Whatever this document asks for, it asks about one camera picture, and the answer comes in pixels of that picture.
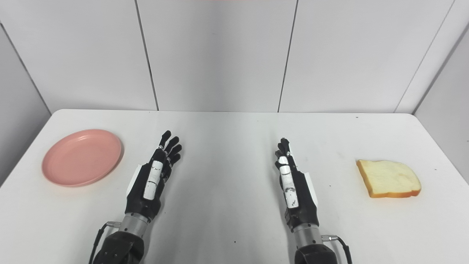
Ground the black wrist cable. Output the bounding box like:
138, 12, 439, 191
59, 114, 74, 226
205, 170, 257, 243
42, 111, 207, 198
89, 221, 121, 264
322, 235, 353, 264

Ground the pink round plate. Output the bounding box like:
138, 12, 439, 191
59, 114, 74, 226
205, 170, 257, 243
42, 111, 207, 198
41, 129, 123, 187

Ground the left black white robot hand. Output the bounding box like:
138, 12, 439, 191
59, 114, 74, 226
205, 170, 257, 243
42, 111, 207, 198
125, 130, 182, 221

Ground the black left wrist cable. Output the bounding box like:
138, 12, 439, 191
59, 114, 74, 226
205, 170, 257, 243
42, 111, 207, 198
89, 221, 121, 264

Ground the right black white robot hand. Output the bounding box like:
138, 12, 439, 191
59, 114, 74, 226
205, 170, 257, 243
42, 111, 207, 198
275, 138, 320, 232

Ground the slice of white bread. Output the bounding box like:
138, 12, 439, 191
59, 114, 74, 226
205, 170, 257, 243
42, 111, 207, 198
356, 159, 422, 199

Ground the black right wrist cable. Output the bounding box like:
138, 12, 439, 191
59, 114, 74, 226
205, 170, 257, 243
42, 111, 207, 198
322, 235, 353, 264

